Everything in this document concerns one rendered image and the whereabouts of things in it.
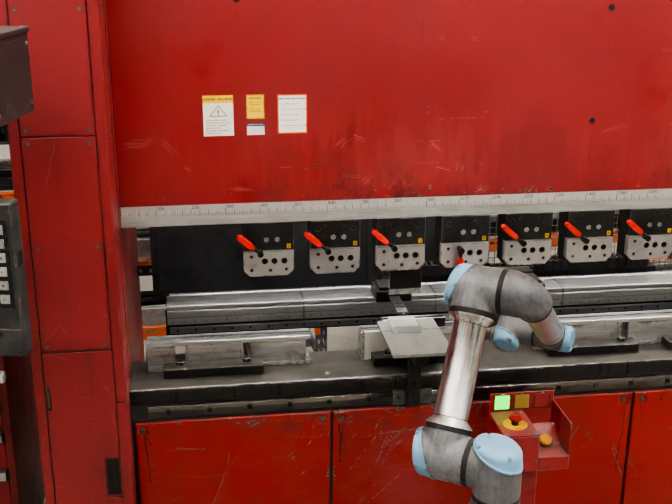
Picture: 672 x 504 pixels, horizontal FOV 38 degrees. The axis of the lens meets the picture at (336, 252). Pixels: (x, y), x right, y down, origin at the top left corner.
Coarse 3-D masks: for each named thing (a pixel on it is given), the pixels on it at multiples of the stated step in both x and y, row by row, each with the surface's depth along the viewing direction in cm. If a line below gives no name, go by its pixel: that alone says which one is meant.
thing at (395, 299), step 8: (376, 280) 330; (384, 280) 330; (376, 288) 326; (384, 288) 323; (376, 296) 323; (384, 296) 323; (392, 296) 324; (400, 296) 324; (408, 296) 324; (392, 304) 318; (400, 304) 316; (400, 312) 310; (408, 312) 310
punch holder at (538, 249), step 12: (504, 216) 298; (516, 216) 297; (528, 216) 298; (540, 216) 298; (552, 216) 299; (516, 228) 298; (528, 228) 299; (540, 228) 300; (504, 240) 300; (516, 240) 300; (528, 240) 300; (540, 240) 301; (504, 252) 300; (516, 252) 301; (528, 252) 301; (540, 252) 302; (516, 264) 302
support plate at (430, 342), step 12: (384, 324) 302; (420, 324) 302; (432, 324) 302; (384, 336) 293; (396, 336) 293; (408, 336) 293; (420, 336) 293; (432, 336) 293; (396, 348) 284; (408, 348) 284; (420, 348) 284; (432, 348) 284; (444, 348) 284
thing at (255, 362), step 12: (216, 360) 299; (228, 360) 299; (240, 360) 299; (252, 360) 299; (168, 372) 292; (180, 372) 293; (192, 372) 293; (204, 372) 294; (216, 372) 294; (228, 372) 295; (240, 372) 296; (252, 372) 296
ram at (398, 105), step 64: (128, 0) 262; (192, 0) 265; (256, 0) 267; (320, 0) 269; (384, 0) 272; (448, 0) 274; (512, 0) 277; (576, 0) 279; (640, 0) 282; (128, 64) 267; (192, 64) 270; (256, 64) 272; (320, 64) 275; (384, 64) 277; (448, 64) 280; (512, 64) 283; (576, 64) 285; (640, 64) 288; (128, 128) 273; (192, 128) 275; (320, 128) 280; (384, 128) 283; (448, 128) 286; (512, 128) 289; (576, 128) 291; (640, 128) 294; (128, 192) 278; (192, 192) 281; (256, 192) 284; (320, 192) 286; (384, 192) 289; (448, 192) 292; (512, 192) 295
